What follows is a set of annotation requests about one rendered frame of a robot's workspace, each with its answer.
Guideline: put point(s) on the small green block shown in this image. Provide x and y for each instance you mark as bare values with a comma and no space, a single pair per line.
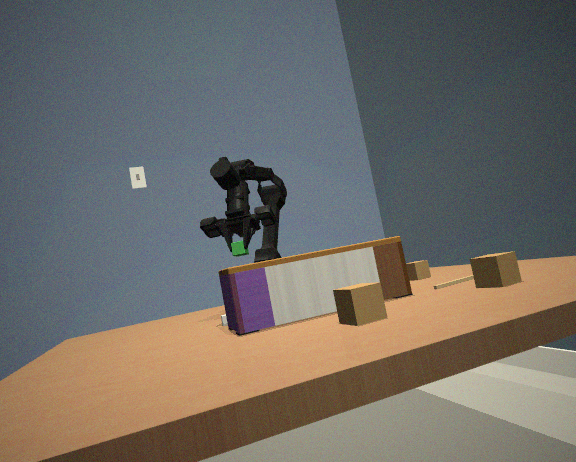
238,249

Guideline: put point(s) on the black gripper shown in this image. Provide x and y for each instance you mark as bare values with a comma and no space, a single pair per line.
238,214

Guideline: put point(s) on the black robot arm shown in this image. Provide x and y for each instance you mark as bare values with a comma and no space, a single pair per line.
232,176

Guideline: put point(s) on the pale yellow thin rod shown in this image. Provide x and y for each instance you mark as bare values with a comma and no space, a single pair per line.
453,282

